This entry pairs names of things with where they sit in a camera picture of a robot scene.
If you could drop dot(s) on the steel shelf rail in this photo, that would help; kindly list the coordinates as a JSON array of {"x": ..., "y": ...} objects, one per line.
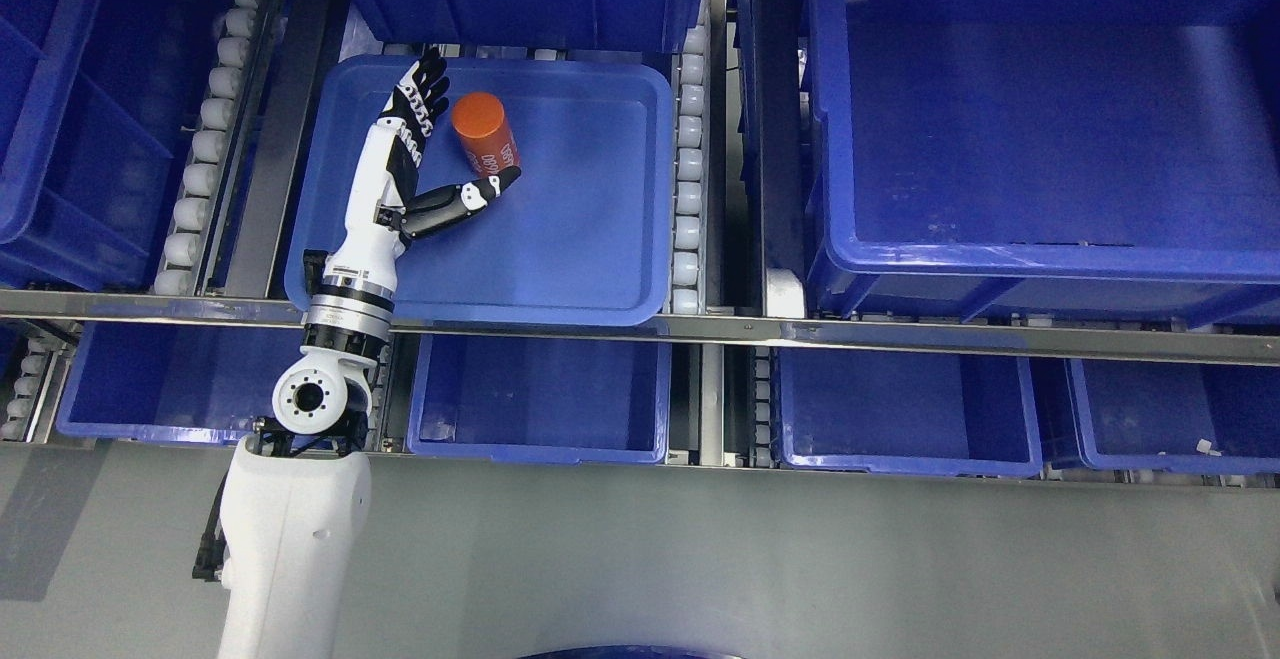
[{"x": 722, "y": 329}]

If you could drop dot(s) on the white roller track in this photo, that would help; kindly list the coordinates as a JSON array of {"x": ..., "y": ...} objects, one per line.
[
  {"x": 690, "y": 81},
  {"x": 216, "y": 147}
]

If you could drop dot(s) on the blue lower bin left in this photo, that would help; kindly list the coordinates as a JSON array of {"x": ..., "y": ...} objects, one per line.
[{"x": 173, "y": 384}]

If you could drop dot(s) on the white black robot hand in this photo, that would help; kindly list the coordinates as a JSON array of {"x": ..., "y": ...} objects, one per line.
[{"x": 384, "y": 212}]

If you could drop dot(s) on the blue lower bin far right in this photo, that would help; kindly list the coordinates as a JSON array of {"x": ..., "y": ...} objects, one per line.
[{"x": 1192, "y": 419}]

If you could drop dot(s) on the white roller track left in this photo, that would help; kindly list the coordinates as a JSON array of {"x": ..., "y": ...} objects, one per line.
[{"x": 216, "y": 147}]

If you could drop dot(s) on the orange cylindrical capacitor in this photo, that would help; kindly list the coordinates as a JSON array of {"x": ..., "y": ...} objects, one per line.
[{"x": 481, "y": 123}]

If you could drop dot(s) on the white roller track centre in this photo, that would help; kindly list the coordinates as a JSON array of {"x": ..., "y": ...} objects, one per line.
[{"x": 690, "y": 81}]

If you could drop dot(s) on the blue lower bin centre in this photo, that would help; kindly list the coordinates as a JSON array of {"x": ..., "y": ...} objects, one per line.
[{"x": 536, "y": 400}]

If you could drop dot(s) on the large blue bin right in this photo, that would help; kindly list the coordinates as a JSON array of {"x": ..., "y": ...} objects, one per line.
[{"x": 1083, "y": 160}]

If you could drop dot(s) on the blue shallow tray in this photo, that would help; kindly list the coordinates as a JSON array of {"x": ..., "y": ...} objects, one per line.
[{"x": 582, "y": 238}]

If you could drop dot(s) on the blue bin far left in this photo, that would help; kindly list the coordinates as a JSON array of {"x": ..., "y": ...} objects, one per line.
[{"x": 96, "y": 96}]

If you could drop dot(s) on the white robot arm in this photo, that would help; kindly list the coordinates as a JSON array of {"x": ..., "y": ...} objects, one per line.
[{"x": 298, "y": 493}]

